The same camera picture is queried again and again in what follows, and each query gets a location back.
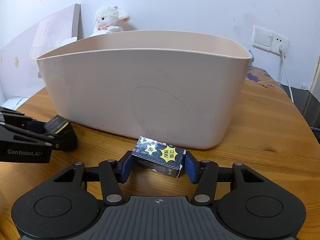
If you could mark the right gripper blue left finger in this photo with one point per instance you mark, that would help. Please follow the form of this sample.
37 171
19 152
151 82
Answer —
111 174

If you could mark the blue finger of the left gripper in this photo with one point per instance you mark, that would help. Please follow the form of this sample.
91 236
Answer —
37 133
26 122

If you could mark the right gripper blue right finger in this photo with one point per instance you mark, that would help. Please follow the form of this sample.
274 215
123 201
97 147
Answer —
203 173

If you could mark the small black box yellow edge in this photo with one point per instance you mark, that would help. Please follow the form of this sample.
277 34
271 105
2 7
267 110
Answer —
62 133

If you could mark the black box with yellow stars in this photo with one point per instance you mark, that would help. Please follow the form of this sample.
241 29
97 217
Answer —
159 157

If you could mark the white bedding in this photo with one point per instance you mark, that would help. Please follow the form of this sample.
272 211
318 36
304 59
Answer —
14 103

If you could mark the pink headboard panel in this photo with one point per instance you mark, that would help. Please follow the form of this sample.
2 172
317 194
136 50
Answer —
20 76

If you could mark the beige plastic storage basket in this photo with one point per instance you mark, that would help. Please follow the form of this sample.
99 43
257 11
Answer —
172 86

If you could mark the white phone stand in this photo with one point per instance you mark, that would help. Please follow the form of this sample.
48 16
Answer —
69 40

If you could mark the blue elephant figurine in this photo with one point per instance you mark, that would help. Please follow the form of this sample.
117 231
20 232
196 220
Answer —
251 60

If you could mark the black laptop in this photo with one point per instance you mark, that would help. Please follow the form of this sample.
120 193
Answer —
309 107

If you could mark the white plush lamb toy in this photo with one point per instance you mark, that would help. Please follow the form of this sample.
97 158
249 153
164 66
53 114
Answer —
109 20

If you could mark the white wall switch socket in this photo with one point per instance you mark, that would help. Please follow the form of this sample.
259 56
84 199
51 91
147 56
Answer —
270 41

